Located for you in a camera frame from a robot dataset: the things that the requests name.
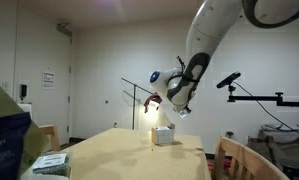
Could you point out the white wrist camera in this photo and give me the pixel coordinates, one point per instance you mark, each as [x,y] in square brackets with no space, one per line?
[184,112]

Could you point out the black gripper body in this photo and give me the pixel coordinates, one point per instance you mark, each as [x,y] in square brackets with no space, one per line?
[154,99]

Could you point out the wall phone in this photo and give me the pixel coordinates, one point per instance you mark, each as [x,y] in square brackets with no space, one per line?
[23,91]

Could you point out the white tea box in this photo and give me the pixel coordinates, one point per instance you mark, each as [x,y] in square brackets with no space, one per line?
[163,134]

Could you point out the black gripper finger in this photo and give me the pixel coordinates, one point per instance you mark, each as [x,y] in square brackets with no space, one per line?
[146,108]

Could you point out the blue and green snack bag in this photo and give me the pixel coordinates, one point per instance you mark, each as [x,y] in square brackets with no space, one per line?
[21,141]

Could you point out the wooden chair far left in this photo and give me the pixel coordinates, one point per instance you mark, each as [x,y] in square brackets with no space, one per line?
[52,132]

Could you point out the paper notice on door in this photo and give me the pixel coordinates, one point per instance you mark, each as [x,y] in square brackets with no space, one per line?
[48,80]

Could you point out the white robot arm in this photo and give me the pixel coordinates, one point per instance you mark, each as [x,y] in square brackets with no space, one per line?
[209,26]

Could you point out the wooden chair with dark cushion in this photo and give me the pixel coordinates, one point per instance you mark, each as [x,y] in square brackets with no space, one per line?
[246,164]

